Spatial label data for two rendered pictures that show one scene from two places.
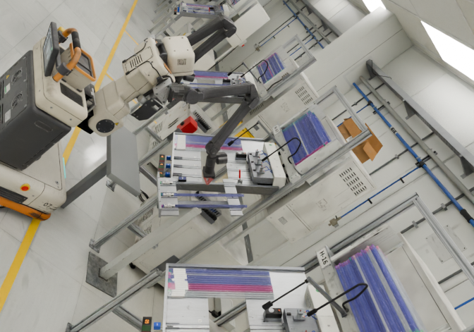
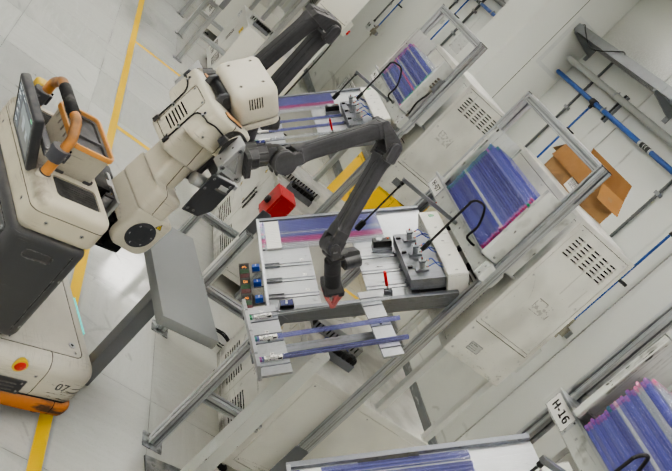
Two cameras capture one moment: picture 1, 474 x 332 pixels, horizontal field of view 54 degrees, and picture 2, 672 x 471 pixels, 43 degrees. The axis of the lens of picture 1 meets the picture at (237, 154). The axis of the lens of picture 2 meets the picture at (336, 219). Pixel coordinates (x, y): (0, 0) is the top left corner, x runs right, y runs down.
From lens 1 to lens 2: 0.13 m
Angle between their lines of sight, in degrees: 2
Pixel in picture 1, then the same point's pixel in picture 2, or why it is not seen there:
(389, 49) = (613, 0)
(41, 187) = (48, 358)
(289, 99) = (449, 124)
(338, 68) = (525, 48)
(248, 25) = not seen: outside the picture
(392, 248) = not seen: outside the picture
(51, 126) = (51, 254)
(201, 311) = not seen: outside the picture
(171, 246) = (284, 422)
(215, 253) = (363, 423)
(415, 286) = not seen: outside the picture
